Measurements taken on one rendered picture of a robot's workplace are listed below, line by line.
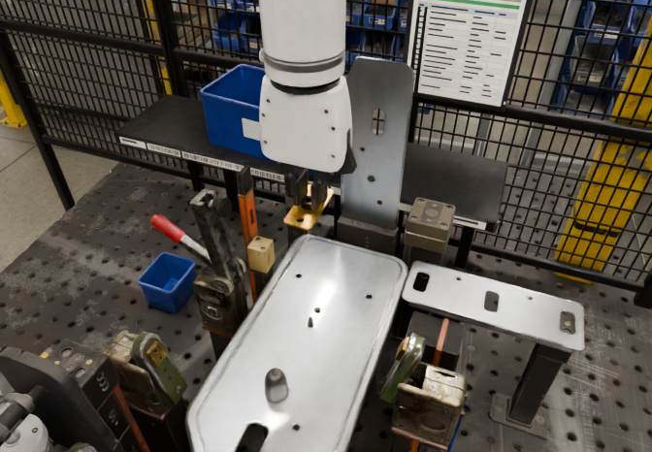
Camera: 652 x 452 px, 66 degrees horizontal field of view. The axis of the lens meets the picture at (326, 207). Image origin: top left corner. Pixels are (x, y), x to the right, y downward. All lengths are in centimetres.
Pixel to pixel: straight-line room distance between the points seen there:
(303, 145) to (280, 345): 36
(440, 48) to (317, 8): 63
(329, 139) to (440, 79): 60
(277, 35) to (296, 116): 9
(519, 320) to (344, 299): 28
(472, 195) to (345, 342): 42
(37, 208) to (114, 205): 138
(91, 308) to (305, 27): 101
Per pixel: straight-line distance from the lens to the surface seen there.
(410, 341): 67
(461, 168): 113
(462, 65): 109
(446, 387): 73
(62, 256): 152
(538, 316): 91
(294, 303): 86
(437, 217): 94
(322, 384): 77
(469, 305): 89
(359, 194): 96
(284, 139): 57
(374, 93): 84
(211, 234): 75
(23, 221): 293
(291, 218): 63
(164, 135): 126
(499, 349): 123
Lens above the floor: 166
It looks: 40 degrees down
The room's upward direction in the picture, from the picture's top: straight up
